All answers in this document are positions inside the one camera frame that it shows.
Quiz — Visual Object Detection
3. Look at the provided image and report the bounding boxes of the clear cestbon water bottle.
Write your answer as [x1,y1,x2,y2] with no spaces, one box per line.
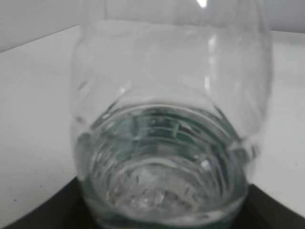
[70,0,273,229]

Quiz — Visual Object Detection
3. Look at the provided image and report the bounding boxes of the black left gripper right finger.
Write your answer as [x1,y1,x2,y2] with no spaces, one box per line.
[230,184,305,229]

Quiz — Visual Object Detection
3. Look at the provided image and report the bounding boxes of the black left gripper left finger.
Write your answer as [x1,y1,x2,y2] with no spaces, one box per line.
[4,178,100,229]

